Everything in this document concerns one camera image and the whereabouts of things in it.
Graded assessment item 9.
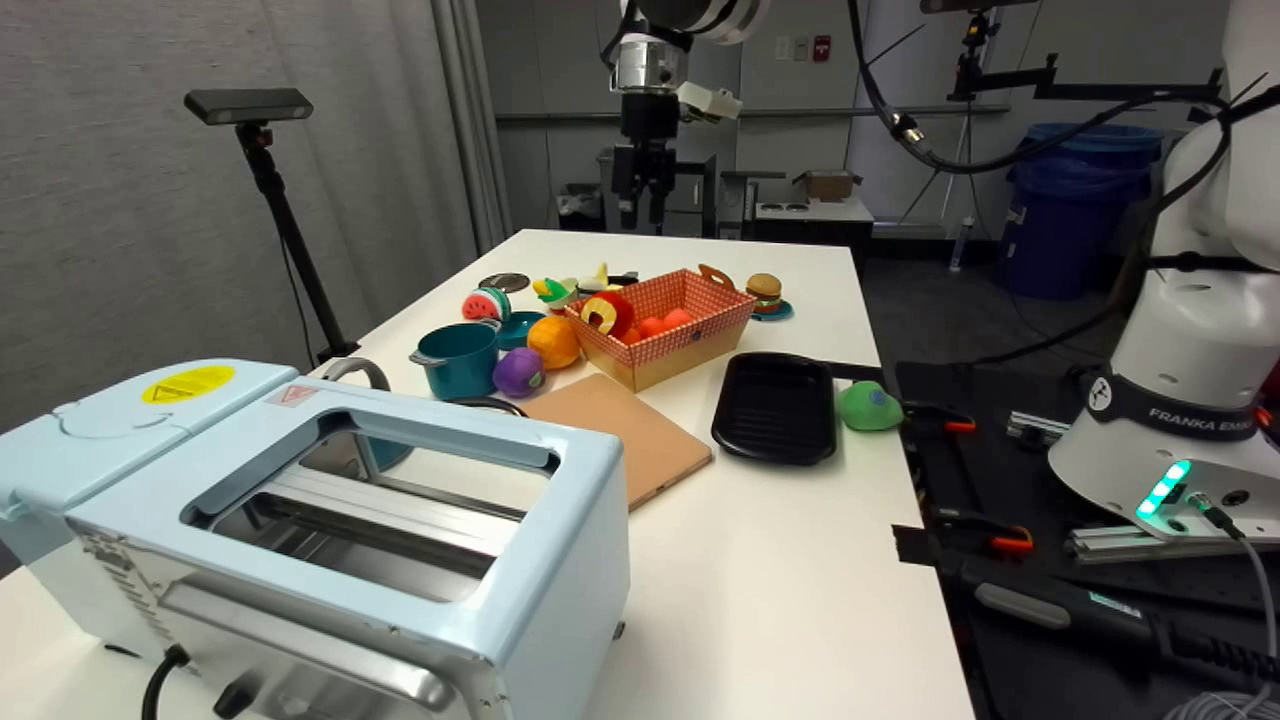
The grey curved metal handle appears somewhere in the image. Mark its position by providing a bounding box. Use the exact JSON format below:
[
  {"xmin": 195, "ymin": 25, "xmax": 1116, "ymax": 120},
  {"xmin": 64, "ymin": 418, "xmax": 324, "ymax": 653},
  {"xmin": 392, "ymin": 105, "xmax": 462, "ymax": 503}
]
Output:
[{"xmin": 315, "ymin": 349, "xmax": 394, "ymax": 395}]

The black toaster power cable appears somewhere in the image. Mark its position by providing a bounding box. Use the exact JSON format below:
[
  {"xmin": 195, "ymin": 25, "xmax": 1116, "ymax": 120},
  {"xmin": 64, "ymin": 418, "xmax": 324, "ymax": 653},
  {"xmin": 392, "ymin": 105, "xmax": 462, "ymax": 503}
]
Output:
[{"xmin": 135, "ymin": 644, "xmax": 193, "ymax": 720}]

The blue trash bin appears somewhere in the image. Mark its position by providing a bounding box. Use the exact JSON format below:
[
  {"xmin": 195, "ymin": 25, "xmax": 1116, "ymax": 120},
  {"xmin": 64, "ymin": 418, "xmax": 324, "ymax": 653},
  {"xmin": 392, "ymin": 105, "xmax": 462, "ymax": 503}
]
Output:
[{"xmin": 1000, "ymin": 120, "xmax": 1168, "ymax": 305}]

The grey cable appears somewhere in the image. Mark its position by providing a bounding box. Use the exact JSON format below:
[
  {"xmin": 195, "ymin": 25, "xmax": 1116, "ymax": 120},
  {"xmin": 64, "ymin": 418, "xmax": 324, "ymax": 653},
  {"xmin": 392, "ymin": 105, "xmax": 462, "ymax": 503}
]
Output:
[{"xmin": 1180, "ymin": 487, "xmax": 1280, "ymax": 720}]

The short silver metal bar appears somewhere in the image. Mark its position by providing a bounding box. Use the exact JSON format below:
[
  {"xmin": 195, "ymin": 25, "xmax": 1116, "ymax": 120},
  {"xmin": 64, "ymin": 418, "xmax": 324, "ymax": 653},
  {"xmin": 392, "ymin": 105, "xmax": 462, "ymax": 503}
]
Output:
[{"xmin": 1005, "ymin": 410, "xmax": 1073, "ymax": 449}]

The wooden cutting board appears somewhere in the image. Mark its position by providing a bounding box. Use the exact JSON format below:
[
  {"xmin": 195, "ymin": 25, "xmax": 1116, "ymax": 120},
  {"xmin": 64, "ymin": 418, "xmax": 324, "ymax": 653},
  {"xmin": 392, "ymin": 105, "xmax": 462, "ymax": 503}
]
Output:
[{"xmin": 508, "ymin": 371, "xmax": 720, "ymax": 515}]

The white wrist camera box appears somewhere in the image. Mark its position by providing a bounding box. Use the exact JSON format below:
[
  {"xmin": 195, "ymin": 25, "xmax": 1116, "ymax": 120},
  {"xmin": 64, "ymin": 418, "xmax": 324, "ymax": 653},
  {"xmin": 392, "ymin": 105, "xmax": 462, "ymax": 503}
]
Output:
[{"xmin": 670, "ymin": 80, "xmax": 742, "ymax": 126}]

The grey curtain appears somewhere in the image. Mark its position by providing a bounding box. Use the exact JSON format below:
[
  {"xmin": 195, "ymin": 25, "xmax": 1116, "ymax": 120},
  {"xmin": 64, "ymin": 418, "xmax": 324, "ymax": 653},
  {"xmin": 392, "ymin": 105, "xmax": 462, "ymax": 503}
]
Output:
[{"xmin": 0, "ymin": 0, "xmax": 512, "ymax": 431}]

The dark small plate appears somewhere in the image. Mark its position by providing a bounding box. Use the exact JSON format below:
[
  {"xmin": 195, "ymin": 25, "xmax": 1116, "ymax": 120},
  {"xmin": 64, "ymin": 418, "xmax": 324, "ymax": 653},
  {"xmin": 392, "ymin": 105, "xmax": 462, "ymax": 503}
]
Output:
[{"xmin": 476, "ymin": 267, "xmax": 536, "ymax": 299}]

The black tripod stand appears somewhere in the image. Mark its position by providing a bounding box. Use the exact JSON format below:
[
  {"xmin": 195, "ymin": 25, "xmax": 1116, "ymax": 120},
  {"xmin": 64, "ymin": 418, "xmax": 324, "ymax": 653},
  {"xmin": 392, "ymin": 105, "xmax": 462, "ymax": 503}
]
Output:
[{"xmin": 233, "ymin": 120, "xmax": 360, "ymax": 370}]

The red plush toy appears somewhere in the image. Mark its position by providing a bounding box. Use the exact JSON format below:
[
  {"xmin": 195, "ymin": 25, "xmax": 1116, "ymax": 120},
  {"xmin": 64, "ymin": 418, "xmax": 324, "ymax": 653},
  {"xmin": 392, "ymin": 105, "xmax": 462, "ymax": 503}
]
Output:
[{"xmin": 619, "ymin": 305, "xmax": 699, "ymax": 349}]

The red yellow peach half toy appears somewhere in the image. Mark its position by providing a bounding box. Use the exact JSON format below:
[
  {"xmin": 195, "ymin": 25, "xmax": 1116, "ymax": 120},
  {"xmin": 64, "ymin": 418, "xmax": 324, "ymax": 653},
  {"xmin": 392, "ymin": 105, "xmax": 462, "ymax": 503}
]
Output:
[{"xmin": 579, "ymin": 293, "xmax": 639, "ymax": 342}]

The black long tool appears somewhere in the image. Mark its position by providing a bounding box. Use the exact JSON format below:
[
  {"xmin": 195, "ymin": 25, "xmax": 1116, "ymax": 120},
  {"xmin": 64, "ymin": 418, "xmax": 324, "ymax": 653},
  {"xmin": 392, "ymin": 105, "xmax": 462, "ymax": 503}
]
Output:
[{"xmin": 967, "ymin": 575, "xmax": 1280, "ymax": 688}]

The light blue toaster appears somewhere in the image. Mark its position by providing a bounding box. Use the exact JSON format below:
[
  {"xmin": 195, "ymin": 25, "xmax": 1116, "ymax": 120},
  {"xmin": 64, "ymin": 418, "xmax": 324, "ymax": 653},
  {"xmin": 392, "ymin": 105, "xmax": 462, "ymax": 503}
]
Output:
[{"xmin": 61, "ymin": 379, "xmax": 633, "ymax": 720}]

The black bar camera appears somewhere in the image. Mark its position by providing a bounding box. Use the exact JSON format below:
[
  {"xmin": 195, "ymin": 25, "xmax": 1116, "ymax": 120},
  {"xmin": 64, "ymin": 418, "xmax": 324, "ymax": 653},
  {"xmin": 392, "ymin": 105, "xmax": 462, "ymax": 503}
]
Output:
[{"xmin": 180, "ymin": 83, "xmax": 315, "ymax": 132}]

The white background desk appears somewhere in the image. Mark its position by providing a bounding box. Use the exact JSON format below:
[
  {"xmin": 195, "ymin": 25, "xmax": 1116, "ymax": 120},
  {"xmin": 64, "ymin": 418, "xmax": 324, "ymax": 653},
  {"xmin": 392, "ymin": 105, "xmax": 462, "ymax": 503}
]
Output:
[{"xmin": 741, "ymin": 198, "xmax": 879, "ymax": 248}]

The teal toy pot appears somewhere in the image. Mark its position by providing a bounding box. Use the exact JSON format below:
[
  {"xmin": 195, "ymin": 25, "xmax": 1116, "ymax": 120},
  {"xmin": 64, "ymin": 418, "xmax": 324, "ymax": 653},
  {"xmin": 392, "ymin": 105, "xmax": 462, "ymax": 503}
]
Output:
[{"xmin": 407, "ymin": 320, "xmax": 504, "ymax": 410}]

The orange round plush toy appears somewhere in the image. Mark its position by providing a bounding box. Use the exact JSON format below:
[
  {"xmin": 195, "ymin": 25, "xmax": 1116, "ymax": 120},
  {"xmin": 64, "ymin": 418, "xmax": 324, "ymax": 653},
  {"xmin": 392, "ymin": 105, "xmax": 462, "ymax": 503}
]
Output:
[{"xmin": 523, "ymin": 311, "xmax": 588, "ymax": 375}]

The light blue appliance yellow sticker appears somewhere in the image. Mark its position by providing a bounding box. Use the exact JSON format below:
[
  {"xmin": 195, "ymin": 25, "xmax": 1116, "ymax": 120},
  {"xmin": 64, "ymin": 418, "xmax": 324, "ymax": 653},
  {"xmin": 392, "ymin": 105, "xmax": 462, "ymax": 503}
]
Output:
[{"xmin": 0, "ymin": 355, "xmax": 302, "ymax": 568}]

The green yellow toy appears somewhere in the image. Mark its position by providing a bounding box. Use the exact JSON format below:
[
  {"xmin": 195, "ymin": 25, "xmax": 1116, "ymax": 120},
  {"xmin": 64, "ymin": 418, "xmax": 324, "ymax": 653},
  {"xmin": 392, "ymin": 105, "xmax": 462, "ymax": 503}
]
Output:
[{"xmin": 527, "ymin": 271, "xmax": 579, "ymax": 308}]

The toy burger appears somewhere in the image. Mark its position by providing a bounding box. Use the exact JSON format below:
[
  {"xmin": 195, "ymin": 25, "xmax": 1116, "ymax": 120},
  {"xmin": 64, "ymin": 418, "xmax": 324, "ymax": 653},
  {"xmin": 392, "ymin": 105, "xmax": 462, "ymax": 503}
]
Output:
[{"xmin": 741, "ymin": 267, "xmax": 789, "ymax": 316}]

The small cardboard box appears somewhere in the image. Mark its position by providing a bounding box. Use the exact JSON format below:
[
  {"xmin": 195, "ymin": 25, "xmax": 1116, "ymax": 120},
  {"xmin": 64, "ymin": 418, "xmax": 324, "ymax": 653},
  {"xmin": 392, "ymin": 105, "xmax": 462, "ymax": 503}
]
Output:
[{"xmin": 797, "ymin": 170, "xmax": 862, "ymax": 208}]

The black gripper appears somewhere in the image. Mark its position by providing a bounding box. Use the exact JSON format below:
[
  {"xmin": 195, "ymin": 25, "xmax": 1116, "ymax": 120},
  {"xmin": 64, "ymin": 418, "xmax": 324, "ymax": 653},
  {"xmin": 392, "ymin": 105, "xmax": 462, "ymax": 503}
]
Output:
[{"xmin": 607, "ymin": 83, "xmax": 683, "ymax": 238}]

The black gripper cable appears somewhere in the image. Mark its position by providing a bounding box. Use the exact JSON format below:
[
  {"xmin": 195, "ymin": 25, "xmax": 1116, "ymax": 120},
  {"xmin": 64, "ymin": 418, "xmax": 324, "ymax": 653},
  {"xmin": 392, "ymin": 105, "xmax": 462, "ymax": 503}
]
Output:
[{"xmin": 842, "ymin": 0, "xmax": 1240, "ymax": 182}]

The purple plush toy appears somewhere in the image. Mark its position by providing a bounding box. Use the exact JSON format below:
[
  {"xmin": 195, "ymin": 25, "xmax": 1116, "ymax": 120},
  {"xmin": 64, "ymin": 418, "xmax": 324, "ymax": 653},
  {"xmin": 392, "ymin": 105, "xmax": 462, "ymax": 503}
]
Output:
[{"xmin": 488, "ymin": 349, "xmax": 548, "ymax": 405}]

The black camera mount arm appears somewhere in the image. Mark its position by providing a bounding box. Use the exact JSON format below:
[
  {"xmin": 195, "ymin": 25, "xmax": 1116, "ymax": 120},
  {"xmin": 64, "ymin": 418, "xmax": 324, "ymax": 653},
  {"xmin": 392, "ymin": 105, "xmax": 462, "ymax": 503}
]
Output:
[{"xmin": 915, "ymin": 0, "xmax": 1225, "ymax": 111}]

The black plastic tray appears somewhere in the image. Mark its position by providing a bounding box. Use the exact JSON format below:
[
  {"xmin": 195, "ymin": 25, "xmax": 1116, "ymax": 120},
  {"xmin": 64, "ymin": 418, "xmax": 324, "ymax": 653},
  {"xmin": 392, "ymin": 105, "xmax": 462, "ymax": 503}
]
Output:
[{"xmin": 706, "ymin": 349, "xmax": 842, "ymax": 468}]

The green plush toy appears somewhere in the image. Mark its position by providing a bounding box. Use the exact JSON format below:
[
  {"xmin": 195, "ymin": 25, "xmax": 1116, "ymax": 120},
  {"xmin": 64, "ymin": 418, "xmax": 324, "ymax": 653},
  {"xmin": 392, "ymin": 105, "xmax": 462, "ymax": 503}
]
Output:
[{"xmin": 831, "ymin": 375, "xmax": 909, "ymax": 438}]

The orange handled black clamp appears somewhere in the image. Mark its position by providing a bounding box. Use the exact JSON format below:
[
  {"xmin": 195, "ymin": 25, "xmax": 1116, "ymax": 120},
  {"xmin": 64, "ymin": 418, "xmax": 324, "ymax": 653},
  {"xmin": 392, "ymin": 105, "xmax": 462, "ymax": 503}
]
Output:
[
  {"xmin": 926, "ymin": 503, "xmax": 1040, "ymax": 566},
  {"xmin": 926, "ymin": 410, "xmax": 983, "ymax": 445}
]

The long silver metal bar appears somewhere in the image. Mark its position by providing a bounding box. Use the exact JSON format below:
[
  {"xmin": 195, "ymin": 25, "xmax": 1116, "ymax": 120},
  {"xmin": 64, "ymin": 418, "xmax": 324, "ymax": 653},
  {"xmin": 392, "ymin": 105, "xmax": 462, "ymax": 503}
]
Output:
[{"xmin": 1063, "ymin": 522, "xmax": 1240, "ymax": 571}]

